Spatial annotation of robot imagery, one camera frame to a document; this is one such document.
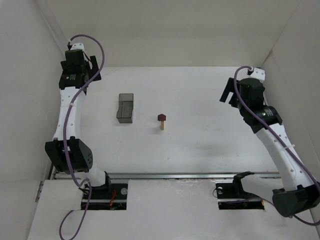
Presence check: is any dark red cube block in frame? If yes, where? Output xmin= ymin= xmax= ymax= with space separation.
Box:
xmin=158 ymin=116 xmax=166 ymax=122

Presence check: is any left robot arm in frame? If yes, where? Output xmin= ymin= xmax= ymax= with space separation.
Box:
xmin=44 ymin=43 xmax=112 ymax=192

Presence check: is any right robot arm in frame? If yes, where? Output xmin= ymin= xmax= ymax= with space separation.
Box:
xmin=218 ymin=77 xmax=320 ymax=218

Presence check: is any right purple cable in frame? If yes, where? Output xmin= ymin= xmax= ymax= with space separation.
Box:
xmin=233 ymin=65 xmax=320 ymax=226

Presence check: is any purple cable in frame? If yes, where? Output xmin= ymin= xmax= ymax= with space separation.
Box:
xmin=233 ymin=65 xmax=320 ymax=226
xmin=58 ymin=34 xmax=106 ymax=240

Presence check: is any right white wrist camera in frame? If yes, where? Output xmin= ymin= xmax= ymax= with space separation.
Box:
xmin=247 ymin=67 xmax=266 ymax=83

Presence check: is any aluminium front rail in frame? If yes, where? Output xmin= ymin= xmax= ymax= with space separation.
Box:
xmin=53 ymin=172 xmax=281 ymax=180

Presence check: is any aluminium left rail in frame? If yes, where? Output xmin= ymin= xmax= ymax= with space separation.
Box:
xmin=47 ymin=163 xmax=59 ymax=180

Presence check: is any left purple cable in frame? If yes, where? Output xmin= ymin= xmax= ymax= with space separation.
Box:
xmin=58 ymin=34 xmax=106 ymax=240

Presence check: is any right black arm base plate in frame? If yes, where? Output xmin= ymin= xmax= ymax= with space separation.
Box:
xmin=214 ymin=182 xmax=265 ymax=210

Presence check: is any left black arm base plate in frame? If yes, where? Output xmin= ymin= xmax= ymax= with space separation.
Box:
xmin=87 ymin=183 xmax=128 ymax=211

